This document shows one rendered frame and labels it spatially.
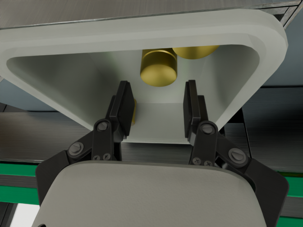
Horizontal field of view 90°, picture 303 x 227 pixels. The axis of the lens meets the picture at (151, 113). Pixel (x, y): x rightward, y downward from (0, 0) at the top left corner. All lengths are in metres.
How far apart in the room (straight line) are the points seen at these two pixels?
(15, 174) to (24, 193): 0.05
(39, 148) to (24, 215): 0.30
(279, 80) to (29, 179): 0.53
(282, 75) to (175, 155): 0.22
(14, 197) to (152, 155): 0.32
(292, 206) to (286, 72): 0.18
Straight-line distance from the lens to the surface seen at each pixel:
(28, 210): 0.68
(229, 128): 0.25
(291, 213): 0.29
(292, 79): 0.32
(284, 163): 0.27
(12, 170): 0.51
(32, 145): 0.46
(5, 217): 0.78
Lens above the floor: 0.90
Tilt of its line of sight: 23 degrees down
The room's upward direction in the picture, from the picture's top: 176 degrees counter-clockwise
